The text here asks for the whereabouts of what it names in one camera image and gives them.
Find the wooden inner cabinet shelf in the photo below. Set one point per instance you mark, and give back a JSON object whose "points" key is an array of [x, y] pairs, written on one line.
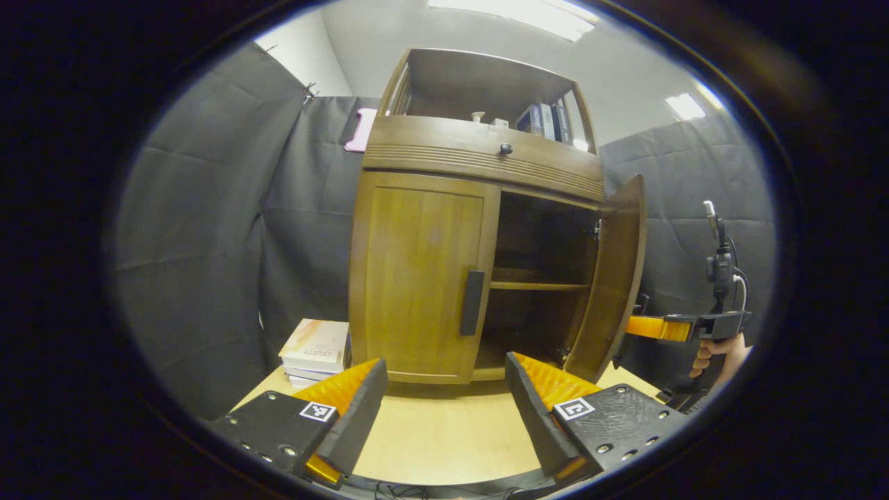
{"points": [[535, 281]]}

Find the stack of pale books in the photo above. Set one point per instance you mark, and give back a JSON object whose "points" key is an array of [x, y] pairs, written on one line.
{"points": [[316, 347]]}

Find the wooden drawer with black knob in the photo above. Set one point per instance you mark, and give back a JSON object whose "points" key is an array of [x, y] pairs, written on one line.
{"points": [[451, 142]]}

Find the black backdrop cloth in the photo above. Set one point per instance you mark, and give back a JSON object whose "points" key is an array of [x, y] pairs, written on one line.
{"points": [[208, 229]]}

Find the wooden double-door shoe cabinet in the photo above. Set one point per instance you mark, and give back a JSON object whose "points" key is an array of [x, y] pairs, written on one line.
{"points": [[479, 156]]}

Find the small ceiling light panel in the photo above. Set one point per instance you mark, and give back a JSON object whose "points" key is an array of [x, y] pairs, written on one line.
{"points": [[685, 106]]}

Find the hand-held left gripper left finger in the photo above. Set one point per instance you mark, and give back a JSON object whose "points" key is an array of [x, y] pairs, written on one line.
{"points": [[358, 417]]}

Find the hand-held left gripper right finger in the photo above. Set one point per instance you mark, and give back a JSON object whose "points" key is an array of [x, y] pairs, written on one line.
{"points": [[535, 417]]}

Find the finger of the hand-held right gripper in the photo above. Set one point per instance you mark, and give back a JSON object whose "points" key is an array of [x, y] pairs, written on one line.
{"points": [[653, 326]]}

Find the wooden shoe cabinet door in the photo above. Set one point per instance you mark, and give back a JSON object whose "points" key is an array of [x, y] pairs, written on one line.
{"points": [[615, 278], [417, 278]]}

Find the long ceiling light panel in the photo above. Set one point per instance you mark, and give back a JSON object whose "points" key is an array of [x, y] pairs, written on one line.
{"points": [[521, 14]]}

